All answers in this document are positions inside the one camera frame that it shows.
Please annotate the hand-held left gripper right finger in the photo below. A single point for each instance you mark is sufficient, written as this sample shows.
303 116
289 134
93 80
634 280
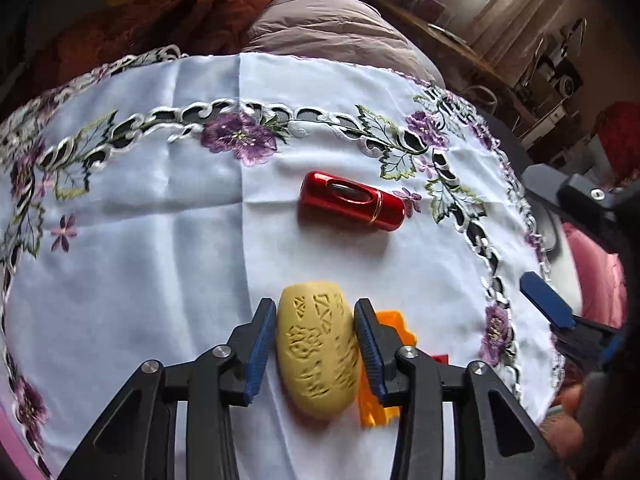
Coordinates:
370 355

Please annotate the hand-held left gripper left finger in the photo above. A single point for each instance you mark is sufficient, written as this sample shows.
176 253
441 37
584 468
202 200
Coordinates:
260 355

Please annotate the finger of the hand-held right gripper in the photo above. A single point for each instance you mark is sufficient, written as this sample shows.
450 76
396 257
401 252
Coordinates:
545 302
575 195

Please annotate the orange plastic toy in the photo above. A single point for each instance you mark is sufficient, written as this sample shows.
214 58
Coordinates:
372 410

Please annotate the yellow carved oval block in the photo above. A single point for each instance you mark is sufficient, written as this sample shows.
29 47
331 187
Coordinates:
315 350

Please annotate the red metal case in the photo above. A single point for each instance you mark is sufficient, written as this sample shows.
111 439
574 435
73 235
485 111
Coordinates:
325 205

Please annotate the person's right hand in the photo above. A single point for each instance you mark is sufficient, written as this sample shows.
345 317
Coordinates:
565 420

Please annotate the pink cushion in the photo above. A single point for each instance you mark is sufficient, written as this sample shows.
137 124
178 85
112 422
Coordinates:
595 270

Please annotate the red cloth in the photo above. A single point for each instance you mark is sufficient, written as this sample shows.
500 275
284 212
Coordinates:
620 140

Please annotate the black radio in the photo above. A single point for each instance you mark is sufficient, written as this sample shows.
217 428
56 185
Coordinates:
566 80

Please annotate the embroidered white tablecloth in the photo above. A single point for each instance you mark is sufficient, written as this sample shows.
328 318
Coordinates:
150 235

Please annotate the wooden desk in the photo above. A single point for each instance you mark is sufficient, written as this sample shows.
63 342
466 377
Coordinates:
450 45

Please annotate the brown curtain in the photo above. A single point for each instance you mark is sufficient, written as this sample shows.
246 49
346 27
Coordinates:
530 5

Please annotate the mauve quilted pillow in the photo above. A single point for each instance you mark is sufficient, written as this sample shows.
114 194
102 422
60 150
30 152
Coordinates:
325 25

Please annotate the rust orange blanket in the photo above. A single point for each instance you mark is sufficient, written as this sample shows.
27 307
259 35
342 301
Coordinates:
150 25

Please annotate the white seat frame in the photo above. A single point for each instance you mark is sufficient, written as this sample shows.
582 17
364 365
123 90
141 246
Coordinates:
557 250

